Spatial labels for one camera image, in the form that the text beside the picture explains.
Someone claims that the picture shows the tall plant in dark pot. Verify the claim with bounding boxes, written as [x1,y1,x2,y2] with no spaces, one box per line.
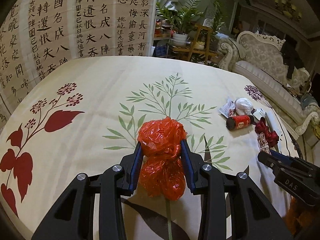
[210,1,230,43]

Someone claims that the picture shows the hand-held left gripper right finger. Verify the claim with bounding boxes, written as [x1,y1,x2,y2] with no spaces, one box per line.
[180,139,294,240]

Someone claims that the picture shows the black jacket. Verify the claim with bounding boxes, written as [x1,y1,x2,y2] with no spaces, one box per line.
[280,40,304,79]

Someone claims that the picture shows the red and white string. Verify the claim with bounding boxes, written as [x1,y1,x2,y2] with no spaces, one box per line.
[257,133,272,153]

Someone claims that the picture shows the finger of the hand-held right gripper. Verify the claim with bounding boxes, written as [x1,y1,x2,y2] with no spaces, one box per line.
[258,153,284,174]
[270,150,313,167]

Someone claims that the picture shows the small dark bottle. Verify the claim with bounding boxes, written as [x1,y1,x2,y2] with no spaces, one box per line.
[226,114,255,131]

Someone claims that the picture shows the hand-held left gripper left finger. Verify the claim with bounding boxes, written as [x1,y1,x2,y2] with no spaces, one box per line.
[31,142,144,240]

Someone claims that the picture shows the white metal rack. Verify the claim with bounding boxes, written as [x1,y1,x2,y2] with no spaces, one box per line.
[152,25,180,58]

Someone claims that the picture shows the plant in white pot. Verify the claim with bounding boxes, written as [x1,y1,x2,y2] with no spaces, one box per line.
[156,0,208,47]

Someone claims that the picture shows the wooden plant stand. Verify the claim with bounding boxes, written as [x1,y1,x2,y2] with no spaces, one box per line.
[175,24,219,64]

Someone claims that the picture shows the dark red crumpled wrapper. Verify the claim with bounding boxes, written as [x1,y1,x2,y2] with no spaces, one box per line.
[255,117,279,145]

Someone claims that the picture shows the red plastic bag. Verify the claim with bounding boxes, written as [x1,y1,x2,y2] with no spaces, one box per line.
[137,117,187,201]

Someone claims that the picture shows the small white wrapper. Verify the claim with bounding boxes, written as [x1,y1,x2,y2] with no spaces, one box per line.
[219,99,237,118]

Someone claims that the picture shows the teal cloth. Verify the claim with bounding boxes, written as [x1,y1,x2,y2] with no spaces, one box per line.
[300,94,320,110]

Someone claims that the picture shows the floral tablecloth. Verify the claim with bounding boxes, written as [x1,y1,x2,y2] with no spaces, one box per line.
[0,55,310,240]

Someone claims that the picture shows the ornate white sofa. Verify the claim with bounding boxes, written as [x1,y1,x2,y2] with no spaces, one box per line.
[230,31,320,145]

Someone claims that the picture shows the white blue tube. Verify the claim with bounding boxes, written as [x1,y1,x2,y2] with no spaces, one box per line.
[257,108,273,130]

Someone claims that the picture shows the white tissue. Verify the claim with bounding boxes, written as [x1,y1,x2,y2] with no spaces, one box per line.
[235,97,253,116]

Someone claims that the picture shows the chandelier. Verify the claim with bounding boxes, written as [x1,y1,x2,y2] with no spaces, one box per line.
[274,0,303,22]

